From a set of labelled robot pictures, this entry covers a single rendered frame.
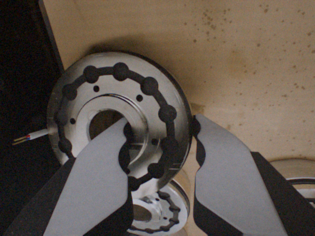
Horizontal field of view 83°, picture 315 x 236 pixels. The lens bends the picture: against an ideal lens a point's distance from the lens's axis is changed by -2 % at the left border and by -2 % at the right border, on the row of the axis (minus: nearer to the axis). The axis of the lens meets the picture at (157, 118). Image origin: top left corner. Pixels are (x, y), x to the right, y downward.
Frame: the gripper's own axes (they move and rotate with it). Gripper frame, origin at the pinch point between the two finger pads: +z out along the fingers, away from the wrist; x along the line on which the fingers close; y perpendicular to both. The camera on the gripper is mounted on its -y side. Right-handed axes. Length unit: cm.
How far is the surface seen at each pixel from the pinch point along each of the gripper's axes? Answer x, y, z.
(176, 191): 0.9, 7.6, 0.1
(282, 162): 10.3, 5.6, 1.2
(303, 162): 11.8, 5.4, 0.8
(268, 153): 9.2, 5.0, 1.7
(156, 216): -1.0, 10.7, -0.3
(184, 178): 1.9, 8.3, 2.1
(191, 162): 2.6, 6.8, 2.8
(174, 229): 0.7, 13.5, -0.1
